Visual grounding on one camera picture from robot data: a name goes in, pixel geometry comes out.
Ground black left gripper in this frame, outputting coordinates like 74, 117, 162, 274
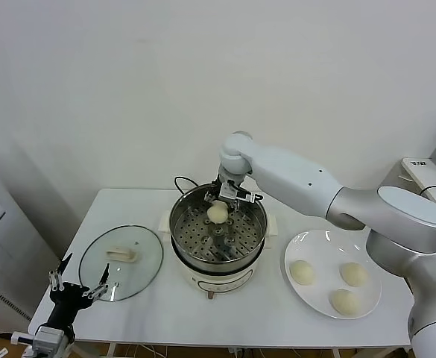
47, 253, 111, 330

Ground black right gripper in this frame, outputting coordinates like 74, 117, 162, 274
203, 182, 264, 217

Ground glass lid with cream handle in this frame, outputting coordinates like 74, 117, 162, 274
78, 224, 165, 303

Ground white steamed baozi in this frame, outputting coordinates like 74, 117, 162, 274
206, 200, 229, 224
289, 260, 317, 287
329, 289, 364, 316
339, 262, 370, 288

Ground perforated steel steamer basket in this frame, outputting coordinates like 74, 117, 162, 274
168, 182, 268, 266

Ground cream electric steamer pot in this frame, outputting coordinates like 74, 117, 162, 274
159, 208, 280, 300

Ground grey metal cabinet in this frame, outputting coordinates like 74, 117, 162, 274
0, 152, 61, 336

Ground white round plate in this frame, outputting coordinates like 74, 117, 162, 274
283, 229, 383, 320

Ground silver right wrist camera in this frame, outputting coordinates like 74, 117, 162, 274
220, 182, 239, 203

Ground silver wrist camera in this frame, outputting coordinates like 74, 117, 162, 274
10, 323, 76, 358
220, 182, 239, 203

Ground black steamer power cord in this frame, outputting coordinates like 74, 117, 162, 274
174, 175, 200, 195

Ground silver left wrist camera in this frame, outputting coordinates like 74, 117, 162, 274
10, 323, 76, 358

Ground white cable bundle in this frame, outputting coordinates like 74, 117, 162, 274
124, 344, 168, 358

